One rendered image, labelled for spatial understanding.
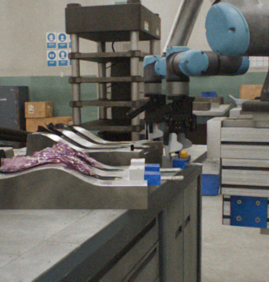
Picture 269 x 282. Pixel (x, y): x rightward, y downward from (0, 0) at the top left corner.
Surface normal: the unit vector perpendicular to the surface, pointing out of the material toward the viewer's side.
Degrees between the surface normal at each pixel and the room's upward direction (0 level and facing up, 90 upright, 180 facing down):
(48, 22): 90
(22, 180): 90
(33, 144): 90
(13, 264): 0
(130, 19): 90
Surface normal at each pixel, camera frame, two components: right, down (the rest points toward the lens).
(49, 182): -0.04, 0.12
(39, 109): -0.30, 0.10
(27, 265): -0.01, -0.99
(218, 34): -0.93, 0.15
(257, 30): 0.27, 0.22
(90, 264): 0.95, 0.03
